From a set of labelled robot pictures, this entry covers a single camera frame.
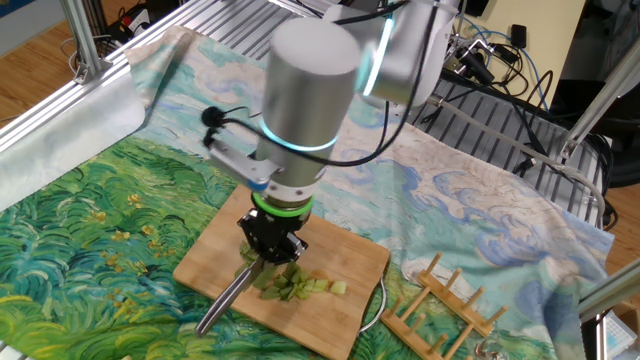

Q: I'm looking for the black power adapter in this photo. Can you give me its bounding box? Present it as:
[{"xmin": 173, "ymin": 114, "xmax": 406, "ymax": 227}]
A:
[{"xmin": 509, "ymin": 23, "xmax": 529, "ymax": 50}]

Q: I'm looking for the steel cleaver knife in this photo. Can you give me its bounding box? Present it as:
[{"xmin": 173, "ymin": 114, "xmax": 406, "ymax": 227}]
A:
[{"xmin": 194, "ymin": 254, "xmax": 266, "ymax": 338}]

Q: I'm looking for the wooden peg dish rack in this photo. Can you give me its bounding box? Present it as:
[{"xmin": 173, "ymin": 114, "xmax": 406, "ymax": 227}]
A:
[{"xmin": 380, "ymin": 252, "xmax": 510, "ymax": 360}]

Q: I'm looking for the clear plastic bag of screws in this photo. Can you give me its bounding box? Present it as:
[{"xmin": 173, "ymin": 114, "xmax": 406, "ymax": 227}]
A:
[{"xmin": 473, "ymin": 339, "xmax": 501, "ymax": 360}]

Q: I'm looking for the black camera on mount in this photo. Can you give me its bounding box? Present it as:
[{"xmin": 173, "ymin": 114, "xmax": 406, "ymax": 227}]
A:
[{"xmin": 444, "ymin": 39, "xmax": 497, "ymax": 86}]

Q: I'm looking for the painted landscape tablecloth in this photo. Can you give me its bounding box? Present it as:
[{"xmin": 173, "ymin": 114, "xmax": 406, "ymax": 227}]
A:
[{"xmin": 0, "ymin": 24, "xmax": 616, "ymax": 360}]

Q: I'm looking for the white hose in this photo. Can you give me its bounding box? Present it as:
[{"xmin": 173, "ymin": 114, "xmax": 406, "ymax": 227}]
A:
[{"xmin": 427, "ymin": 94, "xmax": 607, "ymax": 226}]

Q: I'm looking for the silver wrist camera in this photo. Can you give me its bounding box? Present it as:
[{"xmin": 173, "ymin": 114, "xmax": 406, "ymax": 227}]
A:
[{"xmin": 207, "ymin": 139, "xmax": 284, "ymax": 194}]

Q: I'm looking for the aluminium frame post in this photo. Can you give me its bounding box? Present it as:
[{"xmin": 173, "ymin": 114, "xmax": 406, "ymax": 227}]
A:
[
  {"xmin": 577, "ymin": 259, "xmax": 640, "ymax": 324},
  {"xmin": 557, "ymin": 39, "xmax": 640, "ymax": 162}
]

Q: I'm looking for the wooden cutting board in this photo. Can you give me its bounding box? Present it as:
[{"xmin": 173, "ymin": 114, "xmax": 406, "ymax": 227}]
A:
[{"xmin": 172, "ymin": 184, "xmax": 391, "ymax": 360}]

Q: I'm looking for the slanted aluminium frame beam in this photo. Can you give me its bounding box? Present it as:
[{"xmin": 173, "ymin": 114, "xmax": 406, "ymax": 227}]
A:
[{"xmin": 59, "ymin": 0, "xmax": 114, "ymax": 85}]

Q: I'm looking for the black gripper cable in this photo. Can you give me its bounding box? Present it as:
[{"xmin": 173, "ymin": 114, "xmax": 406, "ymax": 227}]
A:
[{"xmin": 199, "ymin": 0, "xmax": 441, "ymax": 168}]

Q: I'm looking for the clear plastic box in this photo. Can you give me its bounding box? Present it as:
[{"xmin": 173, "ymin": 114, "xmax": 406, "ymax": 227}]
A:
[{"xmin": 603, "ymin": 309, "xmax": 639, "ymax": 360}]

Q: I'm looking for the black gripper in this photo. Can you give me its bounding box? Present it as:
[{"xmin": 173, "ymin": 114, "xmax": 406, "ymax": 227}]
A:
[{"xmin": 237, "ymin": 209, "xmax": 311, "ymax": 265}]

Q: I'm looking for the beige board panel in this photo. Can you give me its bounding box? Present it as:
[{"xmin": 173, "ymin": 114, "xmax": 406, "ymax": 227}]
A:
[{"xmin": 464, "ymin": 0, "xmax": 587, "ymax": 109}]

